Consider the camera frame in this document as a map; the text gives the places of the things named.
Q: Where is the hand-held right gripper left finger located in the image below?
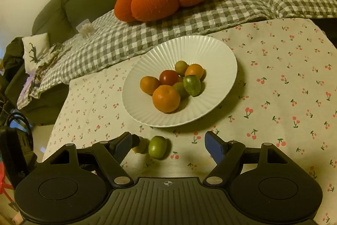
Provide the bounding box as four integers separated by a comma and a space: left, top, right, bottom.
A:
42, 131, 135, 186

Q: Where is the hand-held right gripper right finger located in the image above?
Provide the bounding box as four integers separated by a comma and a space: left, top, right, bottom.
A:
203, 131, 296, 186

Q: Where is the small yellow-green fruit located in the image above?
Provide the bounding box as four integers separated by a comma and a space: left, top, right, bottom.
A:
175, 61, 189, 76
132, 137, 150, 155

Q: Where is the green fruit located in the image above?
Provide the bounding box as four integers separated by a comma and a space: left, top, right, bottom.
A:
172, 82, 190, 99
148, 136, 168, 160

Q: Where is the large orange tangerine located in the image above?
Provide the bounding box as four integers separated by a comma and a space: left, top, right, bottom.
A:
152, 85, 181, 113

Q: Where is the green reddish tomato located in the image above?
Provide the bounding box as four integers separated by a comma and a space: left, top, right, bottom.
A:
183, 75, 202, 97

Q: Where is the red tomato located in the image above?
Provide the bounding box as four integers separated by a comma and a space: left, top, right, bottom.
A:
159, 70, 180, 86

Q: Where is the white ribbed plate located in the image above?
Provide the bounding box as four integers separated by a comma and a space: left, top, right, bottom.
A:
122, 35, 238, 128

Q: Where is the red plastic object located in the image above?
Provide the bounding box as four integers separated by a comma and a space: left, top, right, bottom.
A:
0, 160, 16, 205

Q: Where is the cherry print tablecloth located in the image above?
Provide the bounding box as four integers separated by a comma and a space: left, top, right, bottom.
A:
42, 18, 337, 225

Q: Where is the dark garment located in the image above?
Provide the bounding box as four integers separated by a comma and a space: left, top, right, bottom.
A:
0, 36, 27, 120

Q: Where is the brown lace cloth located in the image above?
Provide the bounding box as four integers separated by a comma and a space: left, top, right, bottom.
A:
25, 43, 72, 92

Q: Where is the grey checkered blanket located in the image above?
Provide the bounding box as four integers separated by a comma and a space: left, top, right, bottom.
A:
17, 0, 337, 109

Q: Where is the small white printed pillow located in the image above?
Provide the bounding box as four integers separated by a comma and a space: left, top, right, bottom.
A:
21, 32, 51, 74

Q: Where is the clear plastic packet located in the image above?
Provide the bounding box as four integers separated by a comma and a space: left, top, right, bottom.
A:
76, 20, 95, 37

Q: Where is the black cable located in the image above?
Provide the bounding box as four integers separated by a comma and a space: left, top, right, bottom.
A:
5, 113, 33, 141

